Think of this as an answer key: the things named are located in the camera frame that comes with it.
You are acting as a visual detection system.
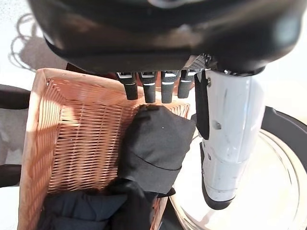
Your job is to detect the brown wicker laundry basket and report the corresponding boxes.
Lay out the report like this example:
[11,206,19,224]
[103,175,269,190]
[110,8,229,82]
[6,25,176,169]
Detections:
[17,68,192,230]

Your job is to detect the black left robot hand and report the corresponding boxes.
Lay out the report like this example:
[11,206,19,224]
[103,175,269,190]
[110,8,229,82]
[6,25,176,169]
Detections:
[27,0,307,211]

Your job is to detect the black garment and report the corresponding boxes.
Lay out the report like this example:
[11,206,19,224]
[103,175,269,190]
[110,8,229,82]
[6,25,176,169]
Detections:
[105,103,197,230]

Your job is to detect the round glass washing machine door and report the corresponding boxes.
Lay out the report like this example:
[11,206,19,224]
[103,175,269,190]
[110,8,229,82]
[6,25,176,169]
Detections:
[167,105,307,230]

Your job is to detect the dark blue garment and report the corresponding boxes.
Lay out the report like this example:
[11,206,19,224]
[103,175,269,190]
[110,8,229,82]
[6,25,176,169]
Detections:
[36,190,128,230]

